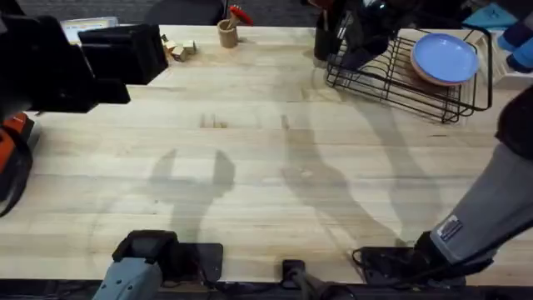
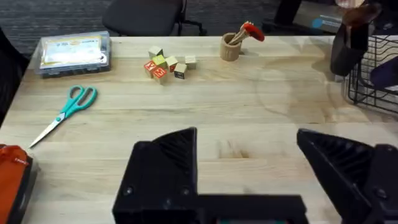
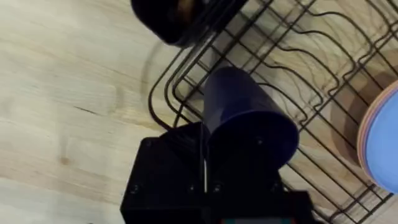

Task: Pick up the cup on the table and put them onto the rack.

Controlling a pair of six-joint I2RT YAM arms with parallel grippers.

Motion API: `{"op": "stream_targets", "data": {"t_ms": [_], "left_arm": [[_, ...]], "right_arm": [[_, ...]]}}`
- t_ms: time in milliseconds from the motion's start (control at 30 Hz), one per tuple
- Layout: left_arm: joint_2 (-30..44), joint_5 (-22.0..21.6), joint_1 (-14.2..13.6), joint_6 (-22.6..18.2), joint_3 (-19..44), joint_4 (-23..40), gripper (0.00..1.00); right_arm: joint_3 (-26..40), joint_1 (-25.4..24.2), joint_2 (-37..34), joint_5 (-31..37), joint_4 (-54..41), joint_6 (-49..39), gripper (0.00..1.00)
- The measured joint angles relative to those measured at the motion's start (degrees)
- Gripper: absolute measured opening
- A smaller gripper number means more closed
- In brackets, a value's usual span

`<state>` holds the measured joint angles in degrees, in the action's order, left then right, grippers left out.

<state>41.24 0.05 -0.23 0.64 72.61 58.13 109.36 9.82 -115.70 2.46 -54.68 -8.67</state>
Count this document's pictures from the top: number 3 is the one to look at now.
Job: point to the dark blue cup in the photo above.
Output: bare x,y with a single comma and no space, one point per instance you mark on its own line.
236,93

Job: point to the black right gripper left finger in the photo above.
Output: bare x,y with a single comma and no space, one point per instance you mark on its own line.
168,174

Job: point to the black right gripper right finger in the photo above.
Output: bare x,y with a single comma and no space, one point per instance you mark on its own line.
242,168

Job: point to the light blue plate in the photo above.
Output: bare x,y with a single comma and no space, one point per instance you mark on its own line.
384,143

